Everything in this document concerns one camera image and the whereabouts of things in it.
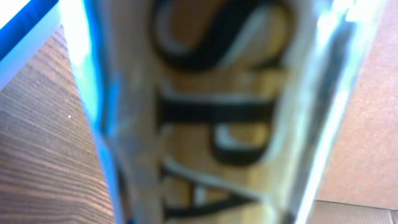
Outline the orange spaghetti packet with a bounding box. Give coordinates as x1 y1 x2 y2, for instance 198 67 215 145
60 0 386 224

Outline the white barcode scanner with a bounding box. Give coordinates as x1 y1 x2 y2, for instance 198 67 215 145
1 0 61 88

